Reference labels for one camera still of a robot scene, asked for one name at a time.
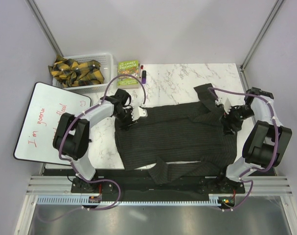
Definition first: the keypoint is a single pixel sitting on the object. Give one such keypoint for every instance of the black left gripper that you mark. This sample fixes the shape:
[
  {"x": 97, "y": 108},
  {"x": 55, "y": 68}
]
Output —
[{"x": 124, "y": 126}]

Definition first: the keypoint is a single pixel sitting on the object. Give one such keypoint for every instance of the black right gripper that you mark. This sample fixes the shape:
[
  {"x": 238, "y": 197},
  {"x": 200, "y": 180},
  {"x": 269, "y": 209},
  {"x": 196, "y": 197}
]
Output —
[{"x": 227, "y": 120}]

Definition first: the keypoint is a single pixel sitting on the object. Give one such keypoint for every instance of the dark striped long sleeve shirt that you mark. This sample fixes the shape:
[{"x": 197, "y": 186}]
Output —
[{"x": 178, "y": 140}]

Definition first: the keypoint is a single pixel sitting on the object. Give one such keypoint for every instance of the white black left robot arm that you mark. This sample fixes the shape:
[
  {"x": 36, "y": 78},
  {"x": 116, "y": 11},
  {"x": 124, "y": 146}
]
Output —
[{"x": 72, "y": 137}]

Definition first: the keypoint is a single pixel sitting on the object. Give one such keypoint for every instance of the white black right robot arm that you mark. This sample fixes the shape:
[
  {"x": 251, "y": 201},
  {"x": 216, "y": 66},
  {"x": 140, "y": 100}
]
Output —
[{"x": 266, "y": 143}]

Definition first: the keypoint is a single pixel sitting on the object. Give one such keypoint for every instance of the purple black marker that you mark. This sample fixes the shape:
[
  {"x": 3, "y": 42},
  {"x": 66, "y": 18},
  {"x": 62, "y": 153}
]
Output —
[{"x": 143, "y": 76}]

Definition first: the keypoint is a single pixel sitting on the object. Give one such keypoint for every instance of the green paperback book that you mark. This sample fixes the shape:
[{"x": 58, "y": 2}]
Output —
[{"x": 129, "y": 69}]

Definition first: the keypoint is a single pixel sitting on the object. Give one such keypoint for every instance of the red white marker pen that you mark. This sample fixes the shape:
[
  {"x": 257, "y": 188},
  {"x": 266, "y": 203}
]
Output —
[{"x": 140, "y": 70}]

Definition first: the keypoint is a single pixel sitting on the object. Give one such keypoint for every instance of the white plastic basket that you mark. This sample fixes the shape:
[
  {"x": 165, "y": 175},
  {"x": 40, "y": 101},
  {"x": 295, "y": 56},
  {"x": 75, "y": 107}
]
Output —
[{"x": 107, "y": 70}]

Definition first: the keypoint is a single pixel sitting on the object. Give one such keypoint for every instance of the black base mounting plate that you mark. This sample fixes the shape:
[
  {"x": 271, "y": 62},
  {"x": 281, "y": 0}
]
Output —
[{"x": 139, "y": 185}]

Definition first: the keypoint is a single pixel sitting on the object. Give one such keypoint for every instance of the yellow black plaid shirt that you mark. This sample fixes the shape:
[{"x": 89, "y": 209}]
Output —
[{"x": 71, "y": 73}]

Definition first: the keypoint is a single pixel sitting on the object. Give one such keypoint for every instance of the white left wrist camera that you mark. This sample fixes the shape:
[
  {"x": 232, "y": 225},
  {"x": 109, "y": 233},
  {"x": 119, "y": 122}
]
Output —
[{"x": 138, "y": 112}]

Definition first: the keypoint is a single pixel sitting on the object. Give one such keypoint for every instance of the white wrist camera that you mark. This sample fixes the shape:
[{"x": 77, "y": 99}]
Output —
[
  {"x": 224, "y": 103},
  {"x": 138, "y": 112}
]

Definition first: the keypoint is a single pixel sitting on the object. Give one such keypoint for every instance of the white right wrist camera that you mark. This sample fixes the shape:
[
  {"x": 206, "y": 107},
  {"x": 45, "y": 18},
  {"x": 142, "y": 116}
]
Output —
[{"x": 224, "y": 103}]

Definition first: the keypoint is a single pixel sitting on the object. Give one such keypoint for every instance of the white slotted cable duct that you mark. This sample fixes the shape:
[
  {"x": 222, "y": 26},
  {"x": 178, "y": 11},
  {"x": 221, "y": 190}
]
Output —
[{"x": 85, "y": 200}]

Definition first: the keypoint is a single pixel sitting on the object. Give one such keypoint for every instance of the white whiteboard black frame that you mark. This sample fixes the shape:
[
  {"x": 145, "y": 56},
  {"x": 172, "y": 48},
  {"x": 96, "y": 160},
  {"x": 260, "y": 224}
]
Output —
[{"x": 46, "y": 105}]

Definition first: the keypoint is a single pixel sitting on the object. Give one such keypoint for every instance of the right aluminium frame post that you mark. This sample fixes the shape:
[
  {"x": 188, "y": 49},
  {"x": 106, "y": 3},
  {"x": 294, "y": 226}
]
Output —
[{"x": 262, "y": 32}]

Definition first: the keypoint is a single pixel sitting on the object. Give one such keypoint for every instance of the aluminium frame post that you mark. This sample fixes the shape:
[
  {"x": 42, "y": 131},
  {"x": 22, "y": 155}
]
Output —
[
  {"x": 44, "y": 26},
  {"x": 262, "y": 32}
]

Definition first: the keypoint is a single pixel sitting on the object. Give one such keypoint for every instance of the left aluminium frame post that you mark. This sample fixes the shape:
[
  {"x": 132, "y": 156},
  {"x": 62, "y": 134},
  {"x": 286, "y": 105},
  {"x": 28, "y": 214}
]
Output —
[{"x": 44, "y": 26}]

